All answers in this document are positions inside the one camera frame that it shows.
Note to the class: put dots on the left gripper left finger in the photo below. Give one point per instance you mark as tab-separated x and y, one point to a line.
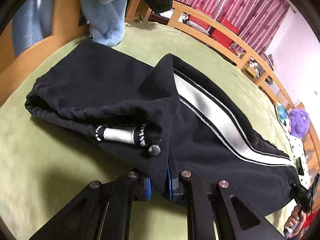
99	211

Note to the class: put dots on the colourful geometric pillow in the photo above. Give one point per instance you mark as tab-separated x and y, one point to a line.
282	115

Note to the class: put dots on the light blue towel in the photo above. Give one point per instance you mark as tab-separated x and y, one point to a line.
32	23
106	20

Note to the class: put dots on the right hand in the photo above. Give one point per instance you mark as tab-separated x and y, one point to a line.
295	222

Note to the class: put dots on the black track pants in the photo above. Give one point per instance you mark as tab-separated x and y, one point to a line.
162	120

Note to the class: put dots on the red chair left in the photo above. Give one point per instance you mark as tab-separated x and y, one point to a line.
198	22

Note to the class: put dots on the pink patterned curtain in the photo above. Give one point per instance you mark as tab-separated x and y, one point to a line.
257	21

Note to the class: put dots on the white dotted pillow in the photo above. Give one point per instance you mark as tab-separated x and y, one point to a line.
299	157

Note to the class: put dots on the purple plush toy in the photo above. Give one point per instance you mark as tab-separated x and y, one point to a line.
300	122

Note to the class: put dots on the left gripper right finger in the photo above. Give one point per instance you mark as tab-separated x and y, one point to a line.
220	212

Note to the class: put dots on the green bed blanket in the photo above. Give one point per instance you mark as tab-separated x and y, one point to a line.
43	166

